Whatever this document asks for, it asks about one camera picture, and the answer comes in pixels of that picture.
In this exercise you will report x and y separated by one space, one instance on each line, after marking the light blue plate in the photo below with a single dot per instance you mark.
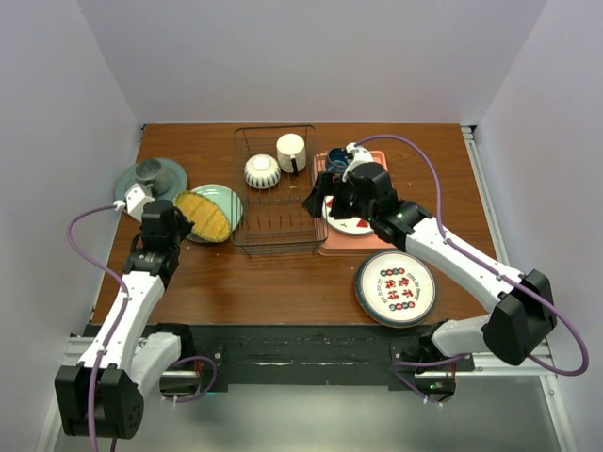
226 199

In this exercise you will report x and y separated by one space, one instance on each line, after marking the woven bamboo tray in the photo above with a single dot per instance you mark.
210 223

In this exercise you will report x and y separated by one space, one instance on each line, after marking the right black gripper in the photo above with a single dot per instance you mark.
325 186

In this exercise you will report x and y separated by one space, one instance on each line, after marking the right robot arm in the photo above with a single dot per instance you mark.
520 310

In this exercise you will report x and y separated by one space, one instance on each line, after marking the dark green plate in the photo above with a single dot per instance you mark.
179 181

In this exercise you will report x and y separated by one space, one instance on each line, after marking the cream mug black handle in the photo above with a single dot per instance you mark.
291 153

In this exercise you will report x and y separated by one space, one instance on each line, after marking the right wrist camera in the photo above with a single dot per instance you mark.
357 155

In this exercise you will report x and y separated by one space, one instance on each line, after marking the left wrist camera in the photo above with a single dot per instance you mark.
136 198

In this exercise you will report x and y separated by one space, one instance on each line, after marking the blue ceramic mug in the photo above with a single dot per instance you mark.
337 160

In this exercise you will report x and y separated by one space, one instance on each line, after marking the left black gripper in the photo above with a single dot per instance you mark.
185 226

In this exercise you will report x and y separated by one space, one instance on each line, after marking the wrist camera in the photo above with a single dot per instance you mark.
136 198
357 155

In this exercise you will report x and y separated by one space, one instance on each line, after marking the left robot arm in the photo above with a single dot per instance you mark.
103 394

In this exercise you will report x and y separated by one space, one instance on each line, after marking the black wire dish rack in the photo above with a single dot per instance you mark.
271 219

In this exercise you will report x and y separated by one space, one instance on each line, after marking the grey ceramic cup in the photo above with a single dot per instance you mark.
154 174

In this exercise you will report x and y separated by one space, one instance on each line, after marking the chinese text plate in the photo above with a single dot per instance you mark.
395 289

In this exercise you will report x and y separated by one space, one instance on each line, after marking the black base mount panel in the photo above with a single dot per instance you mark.
341 355

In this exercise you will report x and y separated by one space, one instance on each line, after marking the watermelon pattern plate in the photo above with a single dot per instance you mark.
350 226

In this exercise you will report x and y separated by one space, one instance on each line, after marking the white bowl orange rim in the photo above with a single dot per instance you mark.
262 171

